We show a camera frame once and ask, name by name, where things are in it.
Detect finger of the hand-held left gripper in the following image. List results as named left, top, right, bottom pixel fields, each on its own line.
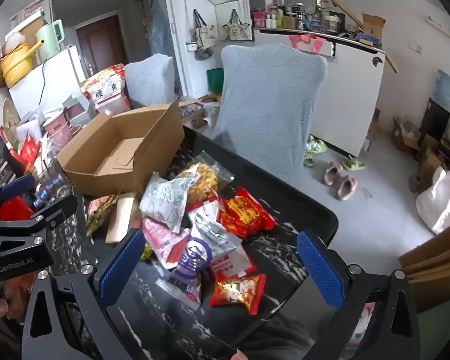
left=0, top=195, right=78, bottom=234
left=0, top=174, right=36, bottom=214

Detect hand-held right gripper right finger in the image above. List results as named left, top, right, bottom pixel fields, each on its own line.
left=296, top=229, right=422, bottom=360

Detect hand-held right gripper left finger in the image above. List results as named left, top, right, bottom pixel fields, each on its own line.
left=20, top=228, right=147, bottom=360

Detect green gold snack packet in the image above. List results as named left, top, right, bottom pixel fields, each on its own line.
left=85, top=193, right=120, bottom=238

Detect pink white red packet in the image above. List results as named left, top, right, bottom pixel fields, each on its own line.
left=140, top=217, right=190, bottom=271

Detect brown paper packet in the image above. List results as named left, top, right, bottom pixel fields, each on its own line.
left=105, top=192, right=143, bottom=244

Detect purple-print snack packet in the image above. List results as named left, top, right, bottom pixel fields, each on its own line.
left=157, top=234, right=214, bottom=310

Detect white grey-print snack packet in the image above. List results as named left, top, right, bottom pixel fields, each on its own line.
left=139, top=172, right=201, bottom=233

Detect small red gold packet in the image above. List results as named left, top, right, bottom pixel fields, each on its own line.
left=209, top=273, right=267, bottom=316

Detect red yellow-print snack packet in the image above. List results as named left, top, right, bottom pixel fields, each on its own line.
left=218, top=186, right=276, bottom=240

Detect silver snack packet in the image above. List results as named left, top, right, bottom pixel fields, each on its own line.
left=189, top=200, right=244, bottom=267

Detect clear waffle cookie packet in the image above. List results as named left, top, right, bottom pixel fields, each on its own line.
left=165, top=152, right=236, bottom=197

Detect person's left hand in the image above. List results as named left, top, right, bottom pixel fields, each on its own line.
left=0, top=274, right=34, bottom=321

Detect red canister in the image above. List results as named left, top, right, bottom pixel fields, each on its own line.
left=0, top=197, right=34, bottom=222

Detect glass mug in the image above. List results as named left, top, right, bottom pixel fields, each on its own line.
left=34, top=157, right=74, bottom=211

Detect red standing packet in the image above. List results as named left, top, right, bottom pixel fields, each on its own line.
left=19, top=133, right=42, bottom=166

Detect pink paper cup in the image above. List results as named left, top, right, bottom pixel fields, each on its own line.
left=41, top=112, right=71, bottom=147

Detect pink slipper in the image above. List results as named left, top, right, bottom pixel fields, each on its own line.
left=324, top=161, right=344, bottom=186
left=337, top=175, right=359, bottom=201

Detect pink box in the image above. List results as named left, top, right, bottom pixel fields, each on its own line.
left=62, top=95, right=96, bottom=124

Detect white fridge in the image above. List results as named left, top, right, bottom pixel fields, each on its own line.
left=8, top=45, right=87, bottom=121

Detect yellow pot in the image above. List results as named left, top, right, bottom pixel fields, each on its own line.
left=0, top=39, right=42, bottom=89

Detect large red white nut bag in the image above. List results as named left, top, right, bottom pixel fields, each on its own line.
left=79, top=64, right=131, bottom=115

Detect white plastic bag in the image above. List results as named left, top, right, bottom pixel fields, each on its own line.
left=415, top=167, right=450, bottom=235

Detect small brown cardboard box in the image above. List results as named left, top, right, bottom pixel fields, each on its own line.
left=409, top=148, right=445, bottom=194

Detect green electric kettle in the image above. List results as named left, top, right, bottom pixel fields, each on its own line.
left=34, top=19, right=66, bottom=64

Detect brown floor cardboard box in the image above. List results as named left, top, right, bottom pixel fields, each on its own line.
left=392, top=118, right=422, bottom=154

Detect grey covered chair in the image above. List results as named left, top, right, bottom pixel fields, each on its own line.
left=212, top=43, right=329, bottom=166
left=124, top=53, right=175, bottom=109

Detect brown door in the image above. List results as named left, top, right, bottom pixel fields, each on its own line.
left=76, top=14, right=128, bottom=79

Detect white cabinet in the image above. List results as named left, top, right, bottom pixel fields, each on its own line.
left=254, top=28, right=387, bottom=158

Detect black board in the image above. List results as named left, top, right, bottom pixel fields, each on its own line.
left=420, top=97, right=450, bottom=143

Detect green storage bin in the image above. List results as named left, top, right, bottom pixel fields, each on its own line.
left=206, top=68, right=224, bottom=94

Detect blue plastic sheet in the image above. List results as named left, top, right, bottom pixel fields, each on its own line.
left=150, top=0, right=173, bottom=61

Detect blue paper sheet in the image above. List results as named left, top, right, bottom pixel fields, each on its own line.
left=435, top=69, right=450, bottom=109

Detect pink paper bows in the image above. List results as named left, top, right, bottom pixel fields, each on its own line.
left=289, top=34, right=325, bottom=53

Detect canvas tote bag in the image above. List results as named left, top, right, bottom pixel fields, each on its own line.
left=192, top=8, right=215, bottom=61

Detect torn cardboard box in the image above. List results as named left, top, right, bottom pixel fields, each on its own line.
left=362, top=13, right=386, bottom=42

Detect row of jars and bottles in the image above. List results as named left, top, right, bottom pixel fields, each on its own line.
left=251, top=2, right=347, bottom=32

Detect long wooden stick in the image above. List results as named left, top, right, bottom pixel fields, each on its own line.
left=287, top=0, right=398, bottom=74

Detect black power cable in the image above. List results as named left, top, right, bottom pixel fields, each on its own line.
left=37, top=59, right=49, bottom=109

